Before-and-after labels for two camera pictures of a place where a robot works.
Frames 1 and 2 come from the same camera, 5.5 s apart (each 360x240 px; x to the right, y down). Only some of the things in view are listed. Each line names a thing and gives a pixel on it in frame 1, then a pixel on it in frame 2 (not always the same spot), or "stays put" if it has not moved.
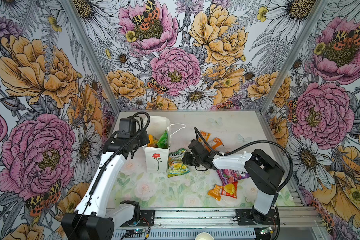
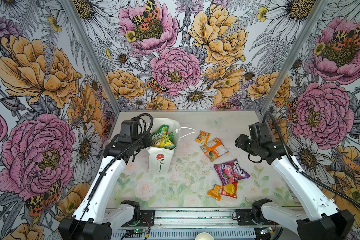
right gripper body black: (192, 160) -> (249, 145)
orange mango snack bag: (215, 143) stays put
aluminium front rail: (186, 224) stays put
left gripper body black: (141, 142) stays put
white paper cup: (204, 236) stays put
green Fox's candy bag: (176, 166) -> (160, 138)
